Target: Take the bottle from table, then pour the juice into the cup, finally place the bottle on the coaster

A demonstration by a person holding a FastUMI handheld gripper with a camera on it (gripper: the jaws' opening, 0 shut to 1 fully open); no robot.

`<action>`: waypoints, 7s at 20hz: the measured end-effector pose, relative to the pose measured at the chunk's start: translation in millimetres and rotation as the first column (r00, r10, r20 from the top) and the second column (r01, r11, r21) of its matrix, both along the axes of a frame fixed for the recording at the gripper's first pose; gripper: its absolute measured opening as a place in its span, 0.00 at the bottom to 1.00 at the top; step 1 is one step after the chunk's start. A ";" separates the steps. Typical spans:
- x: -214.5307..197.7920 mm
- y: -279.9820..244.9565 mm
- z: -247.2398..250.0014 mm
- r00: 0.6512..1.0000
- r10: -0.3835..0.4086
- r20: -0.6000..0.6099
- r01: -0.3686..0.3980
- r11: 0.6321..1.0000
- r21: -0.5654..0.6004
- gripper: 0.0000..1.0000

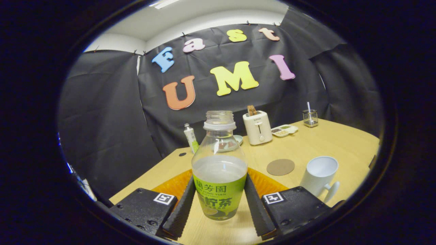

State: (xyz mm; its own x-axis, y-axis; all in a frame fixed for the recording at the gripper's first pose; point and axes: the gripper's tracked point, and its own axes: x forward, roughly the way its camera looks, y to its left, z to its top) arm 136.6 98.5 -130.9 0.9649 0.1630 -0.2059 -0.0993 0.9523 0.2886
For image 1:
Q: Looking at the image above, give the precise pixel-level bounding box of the white cup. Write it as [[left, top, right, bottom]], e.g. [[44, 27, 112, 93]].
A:
[[300, 156, 340, 203]]

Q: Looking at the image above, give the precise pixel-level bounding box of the white toaster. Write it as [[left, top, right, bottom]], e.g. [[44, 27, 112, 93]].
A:
[[243, 110, 273, 146]]

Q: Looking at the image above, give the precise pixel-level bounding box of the slim white bottle green label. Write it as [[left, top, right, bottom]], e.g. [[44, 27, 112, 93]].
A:
[[184, 123, 200, 154]]

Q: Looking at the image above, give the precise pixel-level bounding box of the large ceiling light panel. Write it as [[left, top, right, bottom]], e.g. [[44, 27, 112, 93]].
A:
[[149, 0, 181, 10]]

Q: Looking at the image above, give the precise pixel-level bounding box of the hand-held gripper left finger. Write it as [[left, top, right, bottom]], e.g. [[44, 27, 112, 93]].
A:
[[109, 169, 196, 240]]

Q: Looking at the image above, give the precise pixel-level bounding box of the round brown coaster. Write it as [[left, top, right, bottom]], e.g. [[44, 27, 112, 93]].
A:
[[266, 159, 295, 176]]

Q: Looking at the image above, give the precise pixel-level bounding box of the clear juice bottle green label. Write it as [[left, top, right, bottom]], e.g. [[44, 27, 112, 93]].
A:
[[191, 110, 248, 221]]

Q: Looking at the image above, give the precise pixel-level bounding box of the white divided snack tray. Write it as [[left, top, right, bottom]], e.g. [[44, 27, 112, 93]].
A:
[[271, 124, 299, 137]]

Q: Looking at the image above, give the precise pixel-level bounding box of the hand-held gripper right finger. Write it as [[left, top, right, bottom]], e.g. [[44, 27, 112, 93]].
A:
[[244, 167, 336, 240]]

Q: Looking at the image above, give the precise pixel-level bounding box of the wooden table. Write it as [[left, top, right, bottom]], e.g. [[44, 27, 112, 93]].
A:
[[109, 118, 380, 245]]

